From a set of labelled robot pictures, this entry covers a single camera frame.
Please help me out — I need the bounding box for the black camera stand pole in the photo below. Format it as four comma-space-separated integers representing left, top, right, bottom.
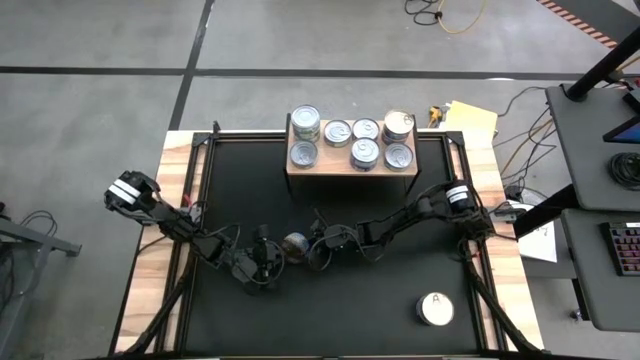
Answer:
564, 24, 640, 104

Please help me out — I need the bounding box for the black orange striped floor ramp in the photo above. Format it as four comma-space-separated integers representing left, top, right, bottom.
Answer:
537, 0, 640, 49

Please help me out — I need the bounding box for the dark blue fish can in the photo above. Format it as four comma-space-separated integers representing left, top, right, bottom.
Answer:
349, 137, 381, 166

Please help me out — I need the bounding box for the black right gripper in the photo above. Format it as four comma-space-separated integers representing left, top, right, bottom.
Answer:
307, 208, 362, 271

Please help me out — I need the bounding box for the yellow paper pad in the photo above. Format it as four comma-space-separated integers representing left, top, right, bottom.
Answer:
444, 99, 500, 136

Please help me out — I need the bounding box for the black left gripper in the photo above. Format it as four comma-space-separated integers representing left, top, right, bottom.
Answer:
229, 223, 287, 296

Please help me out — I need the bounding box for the black keyboard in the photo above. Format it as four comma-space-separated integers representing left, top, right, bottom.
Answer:
607, 221, 640, 277

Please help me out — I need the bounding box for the black tablet monitor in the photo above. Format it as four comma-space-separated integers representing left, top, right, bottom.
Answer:
602, 89, 640, 146

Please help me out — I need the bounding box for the tuna can with silver lid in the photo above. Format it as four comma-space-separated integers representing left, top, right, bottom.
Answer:
323, 118, 353, 149

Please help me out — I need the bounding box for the black floor cable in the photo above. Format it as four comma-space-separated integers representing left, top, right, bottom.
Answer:
403, 0, 444, 26

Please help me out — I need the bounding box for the white paper sheet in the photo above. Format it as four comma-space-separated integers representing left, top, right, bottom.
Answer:
517, 199, 559, 264

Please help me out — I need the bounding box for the grey desk with monitor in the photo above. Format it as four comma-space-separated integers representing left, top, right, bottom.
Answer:
544, 84, 640, 212

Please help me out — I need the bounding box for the red label tuna can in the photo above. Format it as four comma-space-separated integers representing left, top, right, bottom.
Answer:
352, 117, 381, 142

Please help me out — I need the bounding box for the gold lid red blue can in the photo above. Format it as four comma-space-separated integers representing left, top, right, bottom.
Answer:
383, 109, 416, 139
281, 231, 311, 265

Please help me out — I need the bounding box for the black coiled cable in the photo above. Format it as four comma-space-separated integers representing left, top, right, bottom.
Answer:
607, 151, 640, 191

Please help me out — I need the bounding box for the black diagonal support pole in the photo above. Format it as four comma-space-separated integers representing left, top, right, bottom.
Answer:
514, 183, 584, 239

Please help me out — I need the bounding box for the grey metal stand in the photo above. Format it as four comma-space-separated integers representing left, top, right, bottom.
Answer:
0, 199, 84, 360

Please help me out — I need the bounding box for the wooden shelf with black frame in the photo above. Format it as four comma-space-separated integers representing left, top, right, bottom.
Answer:
283, 113, 420, 197

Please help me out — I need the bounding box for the yellow floor cable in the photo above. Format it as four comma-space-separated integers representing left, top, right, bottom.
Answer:
438, 0, 489, 35

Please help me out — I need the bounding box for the teal label fish can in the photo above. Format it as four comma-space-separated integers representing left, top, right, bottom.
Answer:
288, 139, 320, 170
383, 142, 415, 172

